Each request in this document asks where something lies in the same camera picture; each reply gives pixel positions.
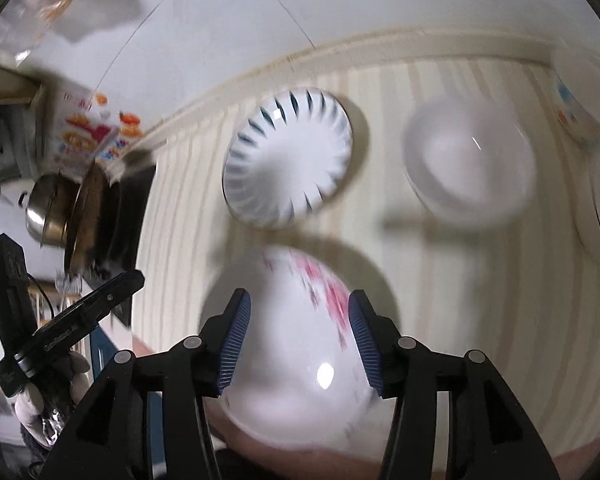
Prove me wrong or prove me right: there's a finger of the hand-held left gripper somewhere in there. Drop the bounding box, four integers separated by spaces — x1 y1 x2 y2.
0 269 147 397

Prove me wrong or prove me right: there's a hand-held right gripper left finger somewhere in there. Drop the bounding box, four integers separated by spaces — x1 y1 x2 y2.
40 287 253 480

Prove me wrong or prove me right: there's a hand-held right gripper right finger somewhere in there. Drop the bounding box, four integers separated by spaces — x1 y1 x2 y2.
347 289 561 480

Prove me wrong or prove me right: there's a white floral bowl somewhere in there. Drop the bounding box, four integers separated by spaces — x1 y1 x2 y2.
200 246 382 461

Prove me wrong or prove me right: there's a white plate with blue rays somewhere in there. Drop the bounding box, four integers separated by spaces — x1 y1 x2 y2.
222 87 354 231

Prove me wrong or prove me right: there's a plain white bowl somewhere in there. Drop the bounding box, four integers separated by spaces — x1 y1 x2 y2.
401 95 538 232

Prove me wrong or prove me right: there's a person's left hand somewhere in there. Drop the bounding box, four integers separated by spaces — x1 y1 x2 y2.
14 350 92 453

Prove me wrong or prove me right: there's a stainless steel pot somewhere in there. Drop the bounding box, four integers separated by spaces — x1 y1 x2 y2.
24 172 83 249

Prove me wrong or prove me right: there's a striped cat-print mat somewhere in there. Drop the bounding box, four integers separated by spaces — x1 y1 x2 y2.
130 57 600 461

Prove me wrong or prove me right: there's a dark wok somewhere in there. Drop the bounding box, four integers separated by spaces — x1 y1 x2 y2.
64 160 128 273

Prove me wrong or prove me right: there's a black cooktop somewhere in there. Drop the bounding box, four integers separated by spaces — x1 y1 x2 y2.
92 160 158 328

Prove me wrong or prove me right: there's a clear plastic bag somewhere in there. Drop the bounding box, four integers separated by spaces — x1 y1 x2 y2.
0 0 146 61

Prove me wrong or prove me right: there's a colourful wall sticker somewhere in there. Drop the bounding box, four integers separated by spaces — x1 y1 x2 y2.
45 85 146 173

